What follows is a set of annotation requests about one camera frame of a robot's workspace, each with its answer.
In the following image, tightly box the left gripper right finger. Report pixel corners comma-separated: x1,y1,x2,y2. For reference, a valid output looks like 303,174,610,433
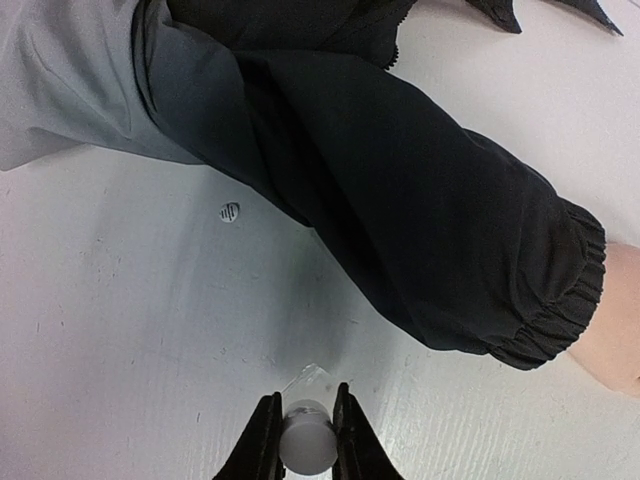
332,382,403,480

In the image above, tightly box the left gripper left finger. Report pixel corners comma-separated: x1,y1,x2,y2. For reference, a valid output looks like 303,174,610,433
213,392,285,480

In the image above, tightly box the white nail polish cap brush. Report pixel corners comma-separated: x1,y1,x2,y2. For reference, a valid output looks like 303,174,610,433
278,399,338,476

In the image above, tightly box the clear nail polish bottle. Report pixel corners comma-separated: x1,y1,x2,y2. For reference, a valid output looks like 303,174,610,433
282,363,338,407

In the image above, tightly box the small round sticker on table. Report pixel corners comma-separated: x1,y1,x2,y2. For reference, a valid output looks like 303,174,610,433
219,202,241,223

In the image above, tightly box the mannequin hand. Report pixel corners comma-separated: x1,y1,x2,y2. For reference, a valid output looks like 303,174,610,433
569,243,639,398

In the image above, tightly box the black grey jacket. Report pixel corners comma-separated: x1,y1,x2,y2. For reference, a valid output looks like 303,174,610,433
1,1,605,370

